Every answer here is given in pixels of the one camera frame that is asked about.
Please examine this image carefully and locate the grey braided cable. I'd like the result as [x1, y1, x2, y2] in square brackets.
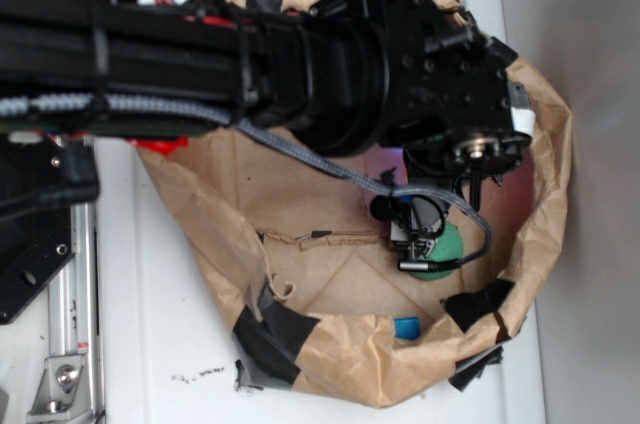
[0, 93, 495, 271]

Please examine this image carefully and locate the metal corner bracket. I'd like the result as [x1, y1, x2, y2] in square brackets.
[26, 354, 95, 423]

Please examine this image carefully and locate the brown paper bag bin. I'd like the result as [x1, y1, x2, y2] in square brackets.
[137, 0, 574, 409]

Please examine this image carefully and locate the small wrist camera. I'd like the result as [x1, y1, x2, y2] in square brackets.
[369, 195, 448, 273]

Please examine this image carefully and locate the green golf ball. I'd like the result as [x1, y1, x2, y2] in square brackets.
[411, 221, 464, 281]

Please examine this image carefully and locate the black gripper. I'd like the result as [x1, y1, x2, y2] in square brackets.
[402, 126, 533, 194]

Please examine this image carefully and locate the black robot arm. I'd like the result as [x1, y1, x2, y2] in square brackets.
[1, 0, 535, 179]

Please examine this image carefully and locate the blue plastic block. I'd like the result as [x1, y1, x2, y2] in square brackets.
[394, 316, 421, 341]

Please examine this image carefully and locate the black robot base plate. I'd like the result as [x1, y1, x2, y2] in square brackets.
[1, 137, 100, 325]

